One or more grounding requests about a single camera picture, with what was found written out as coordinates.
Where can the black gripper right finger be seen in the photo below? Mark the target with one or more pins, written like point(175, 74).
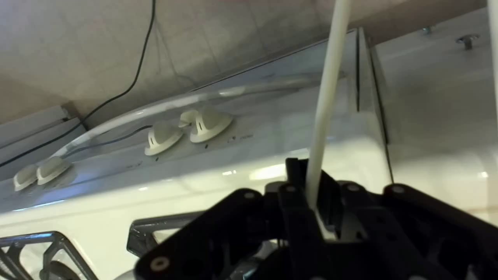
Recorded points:
point(404, 234)

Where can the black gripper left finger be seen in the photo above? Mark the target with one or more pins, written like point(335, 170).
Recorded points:
point(217, 242)

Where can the white gas stove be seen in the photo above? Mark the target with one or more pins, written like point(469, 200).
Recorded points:
point(418, 111)

